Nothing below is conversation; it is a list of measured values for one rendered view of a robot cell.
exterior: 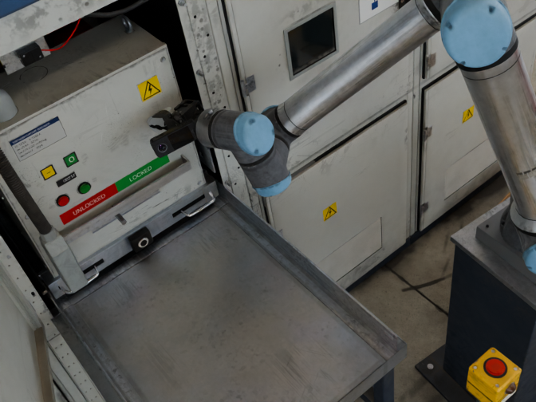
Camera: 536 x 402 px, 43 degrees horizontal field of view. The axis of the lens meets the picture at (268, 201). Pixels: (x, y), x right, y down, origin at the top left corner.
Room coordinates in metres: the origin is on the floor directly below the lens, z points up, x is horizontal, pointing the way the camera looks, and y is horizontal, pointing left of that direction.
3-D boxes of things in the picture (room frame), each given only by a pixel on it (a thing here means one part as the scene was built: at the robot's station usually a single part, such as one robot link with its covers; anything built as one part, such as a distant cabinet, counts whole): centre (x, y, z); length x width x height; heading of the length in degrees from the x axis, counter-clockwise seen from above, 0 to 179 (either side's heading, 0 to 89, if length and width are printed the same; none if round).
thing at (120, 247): (1.31, 0.38, 0.89); 0.54 x 0.05 x 0.06; 120
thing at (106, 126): (1.29, 0.37, 1.15); 0.48 x 0.01 x 0.48; 120
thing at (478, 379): (0.69, -0.41, 0.85); 0.08 x 0.08 x 0.10; 30
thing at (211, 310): (0.96, 0.18, 0.82); 0.68 x 0.62 x 0.06; 30
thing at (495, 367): (0.69, -0.41, 0.90); 0.04 x 0.04 x 0.02
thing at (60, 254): (1.13, 0.52, 1.04); 0.08 x 0.05 x 0.17; 30
